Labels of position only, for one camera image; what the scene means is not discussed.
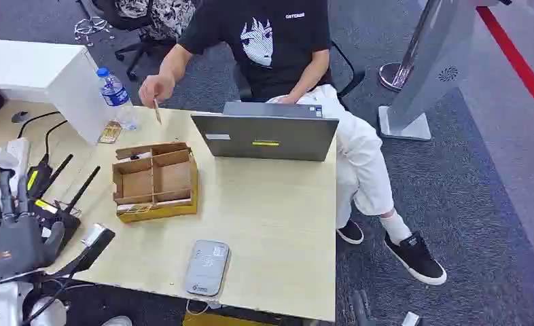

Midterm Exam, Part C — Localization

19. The person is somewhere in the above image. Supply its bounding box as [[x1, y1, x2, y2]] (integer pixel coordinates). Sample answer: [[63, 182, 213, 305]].
[[139, 0, 448, 287]]

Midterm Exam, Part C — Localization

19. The black chair of person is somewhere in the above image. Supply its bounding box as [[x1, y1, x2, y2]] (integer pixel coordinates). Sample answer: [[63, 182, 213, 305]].
[[329, 40, 367, 99]]

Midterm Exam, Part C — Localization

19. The black router with antennas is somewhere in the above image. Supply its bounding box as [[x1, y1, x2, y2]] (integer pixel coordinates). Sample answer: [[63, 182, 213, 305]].
[[25, 153, 102, 246]]

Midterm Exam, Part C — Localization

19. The white power strip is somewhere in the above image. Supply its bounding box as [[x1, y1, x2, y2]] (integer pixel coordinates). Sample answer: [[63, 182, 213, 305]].
[[5, 137, 32, 181]]

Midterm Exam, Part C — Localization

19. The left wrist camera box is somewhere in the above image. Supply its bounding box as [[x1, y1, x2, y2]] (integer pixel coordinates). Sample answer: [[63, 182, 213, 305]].
[[46, 223, 116, 278]]

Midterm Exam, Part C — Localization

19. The black shoe white sole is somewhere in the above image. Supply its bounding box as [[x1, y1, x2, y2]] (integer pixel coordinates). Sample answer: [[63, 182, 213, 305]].
[[383, 230, 448, 287], [336, 219, 365, 246]]

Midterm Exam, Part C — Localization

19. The yellow patterned card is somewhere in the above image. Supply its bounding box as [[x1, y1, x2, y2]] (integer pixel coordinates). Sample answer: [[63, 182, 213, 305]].
[[97, 120, 124, 145]]

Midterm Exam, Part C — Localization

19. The card with dark print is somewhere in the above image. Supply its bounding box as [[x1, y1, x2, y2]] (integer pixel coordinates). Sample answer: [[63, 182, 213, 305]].
[[115, 151, 153, 163]]

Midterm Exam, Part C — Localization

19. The grey flat card reader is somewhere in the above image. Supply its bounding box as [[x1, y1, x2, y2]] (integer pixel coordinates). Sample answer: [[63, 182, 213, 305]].
[[183, 239, 232, 298]]

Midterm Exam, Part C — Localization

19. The person's left hand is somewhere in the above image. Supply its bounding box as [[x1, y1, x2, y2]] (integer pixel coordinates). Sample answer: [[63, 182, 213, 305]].
[[266, 93, 300, 105]]

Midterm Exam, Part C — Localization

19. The black power cable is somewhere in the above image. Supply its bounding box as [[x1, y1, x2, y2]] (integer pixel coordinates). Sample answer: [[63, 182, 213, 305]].
[[16, 110, 69, 156]]

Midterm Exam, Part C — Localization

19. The black office chair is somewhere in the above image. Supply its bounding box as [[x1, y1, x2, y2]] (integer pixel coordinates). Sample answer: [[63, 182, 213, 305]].
[[78, 0, 197, 82]]

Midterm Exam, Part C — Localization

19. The wire frame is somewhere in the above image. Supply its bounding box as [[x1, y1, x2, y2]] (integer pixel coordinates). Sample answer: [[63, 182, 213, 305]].
[[73, 16, 114, 48]]

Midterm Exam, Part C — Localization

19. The yellow box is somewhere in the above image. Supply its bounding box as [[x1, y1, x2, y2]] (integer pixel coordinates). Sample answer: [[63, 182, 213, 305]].
[[182, 312, 272, 326]]

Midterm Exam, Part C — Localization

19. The clear water bottle blue cap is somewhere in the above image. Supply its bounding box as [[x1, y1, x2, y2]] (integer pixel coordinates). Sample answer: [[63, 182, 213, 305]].
[[96, 67, 140, 132]]

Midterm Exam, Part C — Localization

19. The wooden card box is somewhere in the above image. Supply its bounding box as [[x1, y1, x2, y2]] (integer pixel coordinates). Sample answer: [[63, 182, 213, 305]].
[[111, 141, 200, 224]]

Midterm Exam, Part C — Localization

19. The white cable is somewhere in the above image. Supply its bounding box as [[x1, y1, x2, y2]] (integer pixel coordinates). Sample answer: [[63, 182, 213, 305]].
[[185, 298, 224, 316]]

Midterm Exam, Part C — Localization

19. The person's right hand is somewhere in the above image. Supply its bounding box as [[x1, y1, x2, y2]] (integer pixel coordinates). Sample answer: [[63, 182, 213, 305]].
[[139, 71, 177, 109]]

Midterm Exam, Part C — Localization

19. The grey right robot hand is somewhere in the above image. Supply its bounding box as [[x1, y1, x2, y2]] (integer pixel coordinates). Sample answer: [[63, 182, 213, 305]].
[[349, 289, 372, 326]]

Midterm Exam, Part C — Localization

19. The grey kiosk stand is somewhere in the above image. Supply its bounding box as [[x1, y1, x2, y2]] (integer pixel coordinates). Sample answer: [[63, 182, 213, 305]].
[[378, 0, 480, 142]]

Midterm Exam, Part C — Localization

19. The card with yellow print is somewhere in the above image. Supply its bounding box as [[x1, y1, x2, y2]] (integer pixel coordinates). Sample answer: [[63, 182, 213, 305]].
[[115, 203, 154, 215]]

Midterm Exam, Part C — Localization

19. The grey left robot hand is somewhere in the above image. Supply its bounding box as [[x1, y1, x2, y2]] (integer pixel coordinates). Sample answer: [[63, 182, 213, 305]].
[[0, 169, 66, 281]]

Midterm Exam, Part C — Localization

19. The grey laptop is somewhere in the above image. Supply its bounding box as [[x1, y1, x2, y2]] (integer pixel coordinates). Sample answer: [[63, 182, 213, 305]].
[[190, 101, 340, 162]]

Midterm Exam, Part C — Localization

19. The white cabinet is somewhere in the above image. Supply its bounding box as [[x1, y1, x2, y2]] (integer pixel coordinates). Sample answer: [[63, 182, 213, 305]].
[[0, 37, 111, 146]]

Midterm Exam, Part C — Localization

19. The chrome stanchion post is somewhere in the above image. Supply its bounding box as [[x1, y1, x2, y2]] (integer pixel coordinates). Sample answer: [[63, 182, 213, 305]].
[[378, 0, 444, 92]]

